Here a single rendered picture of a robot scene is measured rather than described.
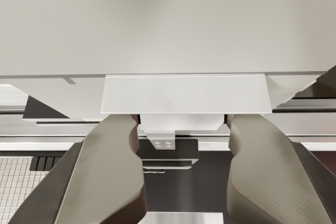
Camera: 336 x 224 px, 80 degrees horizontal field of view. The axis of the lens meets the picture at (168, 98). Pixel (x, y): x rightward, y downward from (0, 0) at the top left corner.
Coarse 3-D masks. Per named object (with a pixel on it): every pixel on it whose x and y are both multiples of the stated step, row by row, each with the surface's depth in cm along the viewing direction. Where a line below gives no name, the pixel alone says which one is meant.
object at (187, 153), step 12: (144, 132) 23; (156, 132) 23; (168, 132) 23; (144, 144) 37; (156, 144) 31; (168, 144) 31; (180, 144) 37; (192, 144) 37; (144, 156) 37; (156, 156) 36; (168, 156) 36; (180, 156) 36; (192, 156) 36; (156, 168) 43; (168, 168) 43; (180, 168) 42
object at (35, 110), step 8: (32, 104) 20; (40, 104) 20; (24, 112) 20; (32, 112) 20; (40, 112) 20; (48, 112) 20; (56, 112) 20; (32, 120) 20; (40, 120) 20; (48, 120) 20; (56, 120) 20; (64, 120) 20; (72, 120) 20; (80, 120) 20
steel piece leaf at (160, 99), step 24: (120, 96) 10; (144, 96) 10; (168, 96) 10; (192, 96) 10; (216, 96) 10; (240, 96) 10; (264, 96) 10; (144, 120) 19; (168, 120) 19; (192, 120) 19; (216, 120) 19
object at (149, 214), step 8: (144, 216) 17; (152, 216) 17; (160, 216) 17; (168, 216) 17; (176, 216) 17; (184, 216) 17; (192, 216) 17; (200, 216) 17; (208, 216) 17; (216, 216) 17
